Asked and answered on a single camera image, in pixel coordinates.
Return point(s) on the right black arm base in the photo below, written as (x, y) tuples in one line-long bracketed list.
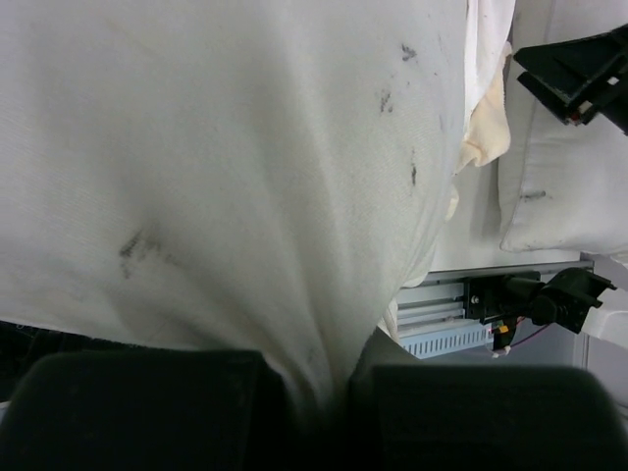
[(489, 299)]

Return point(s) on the aluminium mounting rail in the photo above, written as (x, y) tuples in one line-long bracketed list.
[(439, 303)]

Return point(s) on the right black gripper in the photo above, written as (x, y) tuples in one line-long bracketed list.
[(579, 79)]

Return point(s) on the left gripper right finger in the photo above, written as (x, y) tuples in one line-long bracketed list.
[(408, 414)]

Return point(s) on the grey cream ruffled pillowcase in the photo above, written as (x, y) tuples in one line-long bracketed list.
[(486, 134)]

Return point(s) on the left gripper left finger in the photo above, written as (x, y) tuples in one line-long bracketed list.
[(148, 410)]

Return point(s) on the bare white pillow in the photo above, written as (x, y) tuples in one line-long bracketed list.
[(560, 187)]

